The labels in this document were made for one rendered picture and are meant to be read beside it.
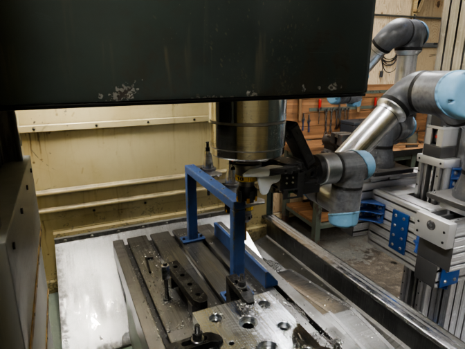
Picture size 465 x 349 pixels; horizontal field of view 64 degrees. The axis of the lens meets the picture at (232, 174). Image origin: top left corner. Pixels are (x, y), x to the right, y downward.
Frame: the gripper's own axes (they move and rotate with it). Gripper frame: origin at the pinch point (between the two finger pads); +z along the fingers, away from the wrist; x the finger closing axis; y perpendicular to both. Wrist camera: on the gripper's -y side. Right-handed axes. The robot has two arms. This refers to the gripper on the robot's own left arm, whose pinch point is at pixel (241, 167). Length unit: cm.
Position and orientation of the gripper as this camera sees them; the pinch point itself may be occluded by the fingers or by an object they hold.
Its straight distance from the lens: 79.4
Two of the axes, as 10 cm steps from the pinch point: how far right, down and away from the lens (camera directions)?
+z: -9.1, 0.9, -4.1
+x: -4.2, -2.5, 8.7
